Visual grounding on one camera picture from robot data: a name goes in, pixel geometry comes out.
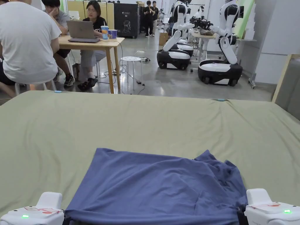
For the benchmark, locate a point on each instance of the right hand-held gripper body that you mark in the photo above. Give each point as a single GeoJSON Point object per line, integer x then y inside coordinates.
{"type": "Point", "coordinates": [269, 214]}

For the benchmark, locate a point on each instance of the black cabinet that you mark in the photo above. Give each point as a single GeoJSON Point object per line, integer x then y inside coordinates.
{"type": "Point", "coordinates": [126, 21]}

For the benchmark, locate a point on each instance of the white and black wheeled robot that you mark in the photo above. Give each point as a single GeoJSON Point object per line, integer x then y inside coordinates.
{"type": "Point", "coordinates": [187, 48]}
{"type": "Point", "coordinates": [173, 57]}
{"type": "Point", "coordinates": [220, 70]}

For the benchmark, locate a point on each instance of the desk with clutter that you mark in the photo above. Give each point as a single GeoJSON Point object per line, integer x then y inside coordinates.
{"type": "Point", "coordinates": [206, 35]}

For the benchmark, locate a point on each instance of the dark blue shirt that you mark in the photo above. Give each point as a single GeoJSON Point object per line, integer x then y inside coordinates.
{"type": "Point", "coordinates": [150, 187]}

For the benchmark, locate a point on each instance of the bed with pale green sheet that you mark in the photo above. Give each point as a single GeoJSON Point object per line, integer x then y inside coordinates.
{"type": "Point", "coordinates": [140, 121]}

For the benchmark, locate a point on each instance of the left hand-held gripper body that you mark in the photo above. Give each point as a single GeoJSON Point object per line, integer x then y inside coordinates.
{"type": "Point", "coordinates": [35, 216]}

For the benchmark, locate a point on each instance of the brown carton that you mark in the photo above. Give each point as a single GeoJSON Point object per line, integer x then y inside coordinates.
{"type": "Point", "coordinates": [163, 38]}

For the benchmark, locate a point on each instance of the grey padded headboard, wooden frame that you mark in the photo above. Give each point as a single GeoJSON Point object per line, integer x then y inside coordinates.
{"type": "Point", "coordinates": [291, 89]}

